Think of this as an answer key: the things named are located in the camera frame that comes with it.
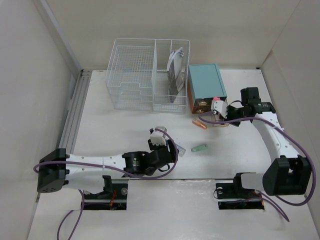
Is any blue cap spray bottle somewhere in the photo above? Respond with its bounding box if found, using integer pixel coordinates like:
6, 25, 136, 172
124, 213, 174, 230
176, 144, 186, 157

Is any pink cap clear tube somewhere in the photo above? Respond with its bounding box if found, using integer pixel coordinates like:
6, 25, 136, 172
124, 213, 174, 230
212, 96, 221, 102

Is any orange translucent capsule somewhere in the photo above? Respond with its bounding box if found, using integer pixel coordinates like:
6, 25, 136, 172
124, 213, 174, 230
192, 118, 208, 130

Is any teal orange drawer box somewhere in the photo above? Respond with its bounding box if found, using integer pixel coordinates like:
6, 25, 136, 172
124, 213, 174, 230
187, 63, 228, 122

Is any grey setup guide booklet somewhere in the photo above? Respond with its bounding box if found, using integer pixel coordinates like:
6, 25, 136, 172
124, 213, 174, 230
166, 55, 184, 103

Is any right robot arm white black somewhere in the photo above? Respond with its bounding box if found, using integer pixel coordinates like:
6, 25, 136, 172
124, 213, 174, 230
227, 87, 312, 197

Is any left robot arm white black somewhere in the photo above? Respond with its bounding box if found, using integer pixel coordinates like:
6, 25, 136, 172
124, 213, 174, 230
34, 139, 179, 199

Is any green translucent capsule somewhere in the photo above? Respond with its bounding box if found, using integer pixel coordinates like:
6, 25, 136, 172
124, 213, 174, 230
191, 143, 208, 153

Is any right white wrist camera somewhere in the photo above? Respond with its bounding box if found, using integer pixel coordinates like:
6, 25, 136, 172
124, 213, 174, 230
211, 100, 228, 122

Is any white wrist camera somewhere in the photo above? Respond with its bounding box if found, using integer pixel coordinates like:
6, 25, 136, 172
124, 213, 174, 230
149, 128, 167, 146
211, 100, 228, 122

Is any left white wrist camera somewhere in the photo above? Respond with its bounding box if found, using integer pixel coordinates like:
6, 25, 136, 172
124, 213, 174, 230
149, 128, 167, 146

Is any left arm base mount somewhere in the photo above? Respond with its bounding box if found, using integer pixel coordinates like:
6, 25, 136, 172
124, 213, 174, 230
82, 175, 129, 211

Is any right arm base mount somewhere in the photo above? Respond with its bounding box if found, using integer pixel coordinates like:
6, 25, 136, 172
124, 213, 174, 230
214, 173, 265, 210

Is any white wire desk organizer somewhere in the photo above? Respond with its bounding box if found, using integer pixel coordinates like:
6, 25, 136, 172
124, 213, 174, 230
106, 38, 190, 114

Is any aluminium rail frame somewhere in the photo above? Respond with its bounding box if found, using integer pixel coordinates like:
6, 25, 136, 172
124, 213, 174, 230
56, 69, 92, 154

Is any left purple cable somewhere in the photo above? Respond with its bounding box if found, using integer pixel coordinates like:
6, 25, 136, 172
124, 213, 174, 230
33, 127, 179, 240

